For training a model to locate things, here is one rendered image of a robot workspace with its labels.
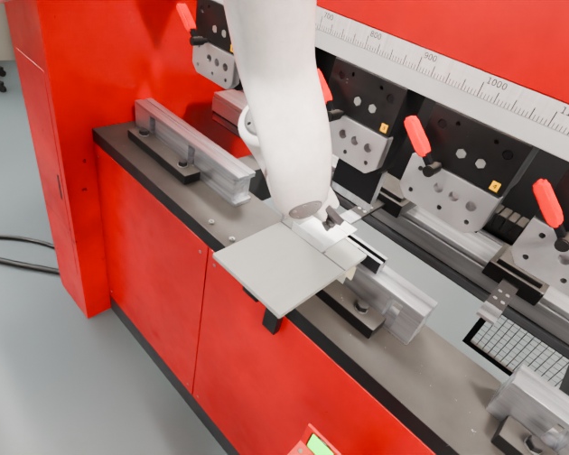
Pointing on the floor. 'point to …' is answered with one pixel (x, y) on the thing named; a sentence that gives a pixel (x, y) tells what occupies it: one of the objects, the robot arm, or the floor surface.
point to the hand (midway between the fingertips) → (318, 213)
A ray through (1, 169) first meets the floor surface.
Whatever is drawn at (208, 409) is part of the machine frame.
